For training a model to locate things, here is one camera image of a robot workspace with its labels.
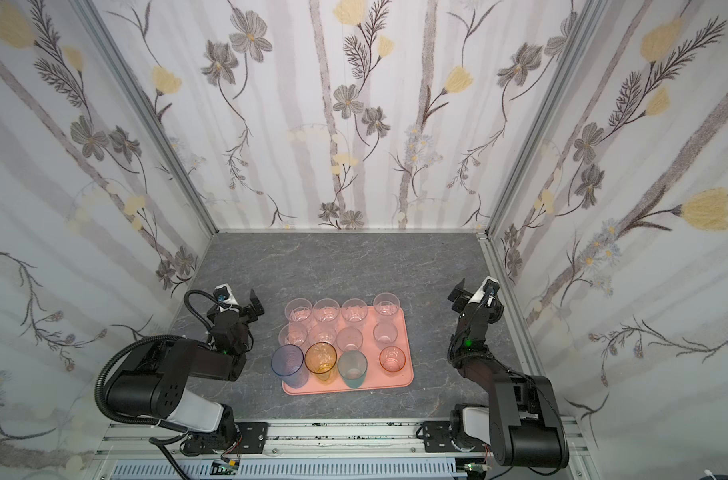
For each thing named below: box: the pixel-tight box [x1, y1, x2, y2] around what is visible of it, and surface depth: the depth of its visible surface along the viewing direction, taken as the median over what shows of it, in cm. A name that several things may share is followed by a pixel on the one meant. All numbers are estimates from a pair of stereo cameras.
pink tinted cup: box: [379, 346, 406, 373], surface depth 87 cm
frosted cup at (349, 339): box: [336, 326, 363, 351], surface depth 86 cm
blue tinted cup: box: [271, 344, 309, 389], surface depth 81 cm
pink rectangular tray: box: [282, 306, 414, 396], surface depth 85 cm
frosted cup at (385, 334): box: [372, 322, 398, 347], surface depth 90 cm
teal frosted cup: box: [338, 349, 368, 389], surface depth 80 cm
